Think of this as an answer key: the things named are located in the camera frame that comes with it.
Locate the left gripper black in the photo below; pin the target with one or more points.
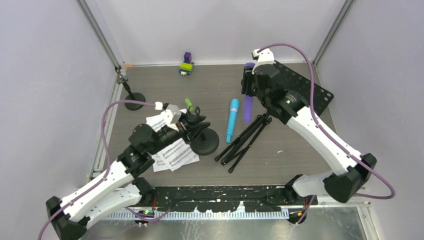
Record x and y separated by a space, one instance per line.
194 130

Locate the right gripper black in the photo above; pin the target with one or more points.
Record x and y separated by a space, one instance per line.
248 77

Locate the purple toy microphone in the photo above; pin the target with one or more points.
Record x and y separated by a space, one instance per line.
247 108

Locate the black microphone stand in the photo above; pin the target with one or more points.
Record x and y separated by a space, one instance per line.
134 96
207 143

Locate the blue toy microphone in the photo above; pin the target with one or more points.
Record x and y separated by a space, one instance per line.
232 118

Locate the sheet music page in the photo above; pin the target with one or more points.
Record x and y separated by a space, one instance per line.
176 148
172 164

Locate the black music stand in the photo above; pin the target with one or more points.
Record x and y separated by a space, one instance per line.
291 92

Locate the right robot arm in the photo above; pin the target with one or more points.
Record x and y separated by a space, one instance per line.
350 169

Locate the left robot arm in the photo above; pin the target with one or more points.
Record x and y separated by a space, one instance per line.
121 185

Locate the green toy block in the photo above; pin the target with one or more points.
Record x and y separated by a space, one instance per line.
190 106

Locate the colourful toy block behind stand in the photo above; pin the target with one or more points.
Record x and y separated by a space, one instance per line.
186 67

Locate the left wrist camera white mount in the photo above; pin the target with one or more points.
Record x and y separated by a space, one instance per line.
170 113

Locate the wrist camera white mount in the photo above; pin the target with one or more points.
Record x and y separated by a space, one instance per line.
262 57
170 113

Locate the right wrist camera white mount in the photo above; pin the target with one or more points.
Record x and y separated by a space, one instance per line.
262 57

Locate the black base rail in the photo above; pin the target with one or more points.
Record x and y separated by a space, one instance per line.
219 199

